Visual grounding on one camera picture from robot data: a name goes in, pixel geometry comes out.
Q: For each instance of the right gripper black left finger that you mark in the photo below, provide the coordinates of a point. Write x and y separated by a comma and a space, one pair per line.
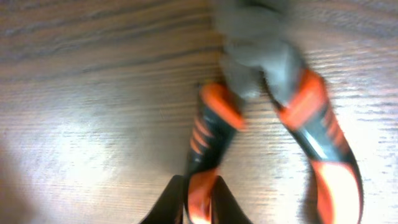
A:
168, 209

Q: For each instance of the orange black long-nose pliers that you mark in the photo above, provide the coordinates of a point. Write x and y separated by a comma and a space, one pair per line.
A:
258, 55

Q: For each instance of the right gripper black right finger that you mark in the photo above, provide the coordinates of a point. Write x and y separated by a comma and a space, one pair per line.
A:
224, 207

